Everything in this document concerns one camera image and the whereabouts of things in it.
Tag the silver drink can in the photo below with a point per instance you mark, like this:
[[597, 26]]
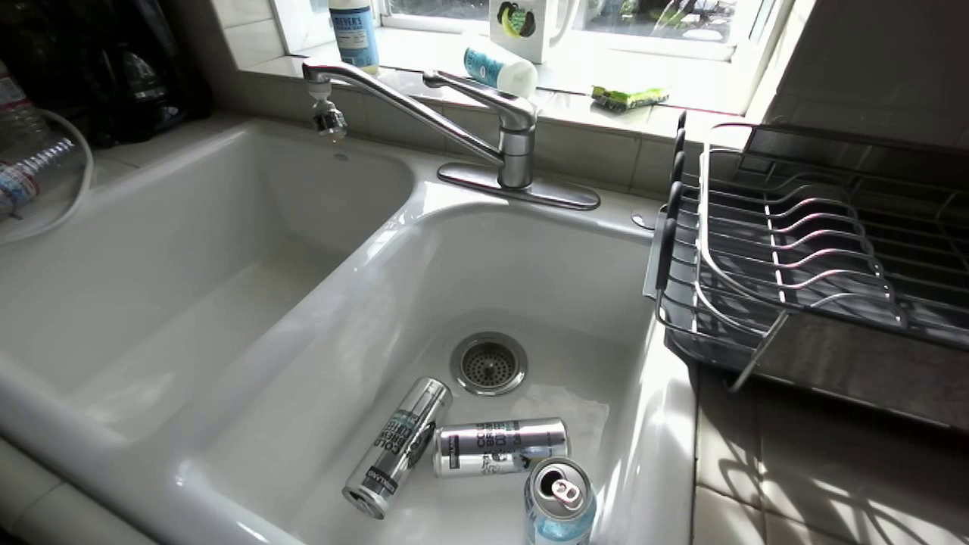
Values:
[[501, 446], [395, 444]]

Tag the light blue drink can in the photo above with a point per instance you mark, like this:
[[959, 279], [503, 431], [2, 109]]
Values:
[[558, 504]]

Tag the metal dish rack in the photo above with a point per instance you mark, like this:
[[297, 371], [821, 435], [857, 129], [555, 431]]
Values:
[[806, 252]]

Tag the green scrub sponge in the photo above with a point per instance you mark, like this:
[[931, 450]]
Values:
[[626, 98]]

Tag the clear glass bowl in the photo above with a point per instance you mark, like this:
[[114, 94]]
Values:
[[25, 161]]

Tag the white double basin sink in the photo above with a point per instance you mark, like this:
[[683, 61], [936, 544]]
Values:
[[251, 334]]

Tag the black kitchen appliance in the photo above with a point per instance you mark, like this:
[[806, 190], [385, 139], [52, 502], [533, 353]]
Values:
[[92, 61]]

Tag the pump soap bottle blue label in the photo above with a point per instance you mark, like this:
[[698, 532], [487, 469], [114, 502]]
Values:
[[354, 36]]

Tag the metal drain strainer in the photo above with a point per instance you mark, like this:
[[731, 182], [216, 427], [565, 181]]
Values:
[[488, 361]]

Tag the chrome sink faucet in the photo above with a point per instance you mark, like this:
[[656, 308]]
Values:
[[513, 154]]

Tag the white bottle blue label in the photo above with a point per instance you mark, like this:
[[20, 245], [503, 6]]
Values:
[[501, 67]]

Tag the white carton brush holder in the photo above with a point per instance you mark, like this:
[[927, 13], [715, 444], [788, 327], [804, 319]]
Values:
[[526, 26]]

